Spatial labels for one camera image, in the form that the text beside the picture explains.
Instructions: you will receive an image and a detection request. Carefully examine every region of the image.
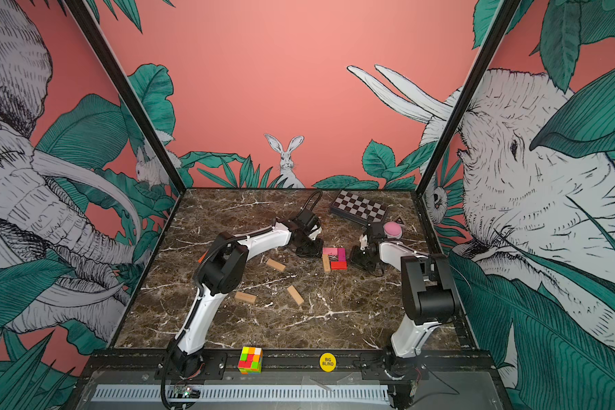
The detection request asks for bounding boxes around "light pink block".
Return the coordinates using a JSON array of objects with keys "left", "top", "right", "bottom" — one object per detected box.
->
[{"left": 322, "top": 248, "right": 339, "bottom": 256}]

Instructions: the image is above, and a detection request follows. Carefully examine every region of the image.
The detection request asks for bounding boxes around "natural wood block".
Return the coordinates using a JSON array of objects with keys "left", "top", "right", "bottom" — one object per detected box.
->
[
  {"left": 287, "top": 285, "right": 304, "bottom": 306},
  {"left": 235, "top": 291, "right": 257, "bottom": 305},
  {"left": 322, "top": 255, "right": 331, "bottom": 273},
  {"left": 266, "top": 259, "right": 286, "bottom": 272}
]

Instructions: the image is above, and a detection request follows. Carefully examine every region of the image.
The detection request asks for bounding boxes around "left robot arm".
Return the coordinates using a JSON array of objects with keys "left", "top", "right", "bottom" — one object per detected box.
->
[{"left": 158, "top": 214, "right": 323, "bottom": 380}]

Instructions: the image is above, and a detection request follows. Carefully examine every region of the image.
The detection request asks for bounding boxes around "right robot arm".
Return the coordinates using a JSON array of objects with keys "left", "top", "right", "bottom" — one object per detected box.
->
[{"left": 350, "top": 222, "right": 461, "bottom": 380}]

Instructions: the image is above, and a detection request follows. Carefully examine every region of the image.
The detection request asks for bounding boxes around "pink round button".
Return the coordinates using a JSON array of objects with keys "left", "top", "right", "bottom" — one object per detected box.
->
[{"left": 384, "top": 221, "right": 403, "bottom": 239}]

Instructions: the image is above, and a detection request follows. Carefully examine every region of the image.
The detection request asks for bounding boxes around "folded checkered chess board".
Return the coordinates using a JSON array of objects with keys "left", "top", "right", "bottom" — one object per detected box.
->
[{"left": 329, "top": 191, "right": 388, "bottom": 226}]

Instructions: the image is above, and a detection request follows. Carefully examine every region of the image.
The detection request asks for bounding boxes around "yellow big blind chip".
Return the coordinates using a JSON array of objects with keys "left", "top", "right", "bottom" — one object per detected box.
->
[{"left": 319, "top": 352, "right": 338, "bottom": 372}]

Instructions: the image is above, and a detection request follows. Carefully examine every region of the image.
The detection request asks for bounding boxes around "colourful puzzle cube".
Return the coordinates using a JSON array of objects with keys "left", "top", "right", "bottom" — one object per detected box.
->
[{"left": 237, "top": 346, "right": 263, "bottom": 374}]

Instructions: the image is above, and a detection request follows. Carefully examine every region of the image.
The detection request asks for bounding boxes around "small circuit board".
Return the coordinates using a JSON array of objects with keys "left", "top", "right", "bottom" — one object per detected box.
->
[{"left": 168, "top": 385, "right": 202, "bottom": 400}]

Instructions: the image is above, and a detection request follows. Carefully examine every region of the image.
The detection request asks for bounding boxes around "white perforated strip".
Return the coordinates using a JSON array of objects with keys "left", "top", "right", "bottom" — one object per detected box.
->
[{"left": 90, "top": 384, "right": 390, "bottom": 404}]

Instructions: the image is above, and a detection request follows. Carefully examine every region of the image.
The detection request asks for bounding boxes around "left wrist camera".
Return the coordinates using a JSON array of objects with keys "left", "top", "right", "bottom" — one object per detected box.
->
[{"left": 291, "top": 208, "right": 321, "bottom": 240}]

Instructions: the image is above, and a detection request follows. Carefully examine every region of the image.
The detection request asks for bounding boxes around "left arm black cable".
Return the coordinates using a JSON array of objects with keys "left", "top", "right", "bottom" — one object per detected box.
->
[{"left": 299, "top": 189, "right": 324, "bottom": 214}]

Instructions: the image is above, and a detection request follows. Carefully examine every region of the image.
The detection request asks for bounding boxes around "black front rail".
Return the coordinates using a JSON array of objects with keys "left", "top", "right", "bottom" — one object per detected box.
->
[{"left": 81, "top": 348, "right": 496, "bottom": 383}]

